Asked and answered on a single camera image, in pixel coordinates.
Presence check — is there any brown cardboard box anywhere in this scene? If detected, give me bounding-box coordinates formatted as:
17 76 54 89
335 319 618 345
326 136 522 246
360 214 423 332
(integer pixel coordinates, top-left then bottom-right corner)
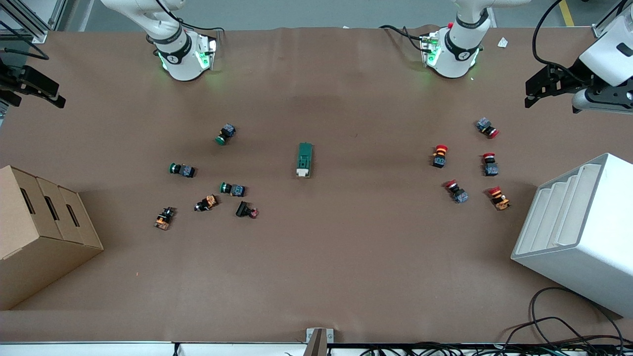
0 165 104 311

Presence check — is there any green load switch white lever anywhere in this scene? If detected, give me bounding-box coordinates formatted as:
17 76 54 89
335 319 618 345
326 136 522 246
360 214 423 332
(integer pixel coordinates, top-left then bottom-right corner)
296 142 314 178

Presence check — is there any black looped floor cable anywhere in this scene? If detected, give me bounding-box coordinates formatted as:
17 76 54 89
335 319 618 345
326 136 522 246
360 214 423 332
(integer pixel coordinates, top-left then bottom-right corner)
504 287 626 347

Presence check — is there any brown paper table cover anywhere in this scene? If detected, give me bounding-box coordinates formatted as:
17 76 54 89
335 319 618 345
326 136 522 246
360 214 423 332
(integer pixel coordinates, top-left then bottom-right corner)
0 25 633 344

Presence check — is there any black left base cable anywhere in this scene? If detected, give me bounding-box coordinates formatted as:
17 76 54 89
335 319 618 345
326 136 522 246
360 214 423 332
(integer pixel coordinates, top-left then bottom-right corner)
379 25 432 53

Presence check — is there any black cable bundle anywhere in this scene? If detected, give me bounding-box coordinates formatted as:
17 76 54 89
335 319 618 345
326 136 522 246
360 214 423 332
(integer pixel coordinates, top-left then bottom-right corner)
361 339 633 356

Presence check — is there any black base cable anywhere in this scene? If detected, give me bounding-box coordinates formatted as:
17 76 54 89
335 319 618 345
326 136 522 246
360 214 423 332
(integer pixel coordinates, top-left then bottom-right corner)
379 25 432 53
176 20 227 38

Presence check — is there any aluminium frame profile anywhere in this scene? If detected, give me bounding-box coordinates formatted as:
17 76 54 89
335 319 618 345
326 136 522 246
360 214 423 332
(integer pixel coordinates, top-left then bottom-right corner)
0 0 68 43
591 0 633 38

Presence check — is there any metal bracket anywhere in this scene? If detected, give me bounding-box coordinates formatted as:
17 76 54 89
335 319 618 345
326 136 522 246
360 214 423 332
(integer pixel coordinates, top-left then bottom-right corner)
306 328 334 356

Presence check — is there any black switch red block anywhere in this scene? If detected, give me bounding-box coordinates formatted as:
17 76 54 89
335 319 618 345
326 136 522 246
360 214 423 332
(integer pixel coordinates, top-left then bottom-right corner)
235 200 259 219

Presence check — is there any black right base cable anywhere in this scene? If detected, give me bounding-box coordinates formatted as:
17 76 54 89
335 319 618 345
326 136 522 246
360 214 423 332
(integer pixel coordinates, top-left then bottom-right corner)
176 20 227 38

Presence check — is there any white stepped plastic bin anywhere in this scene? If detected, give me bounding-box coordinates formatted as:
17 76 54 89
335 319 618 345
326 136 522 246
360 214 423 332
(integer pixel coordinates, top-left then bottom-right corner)
511 153 633 318

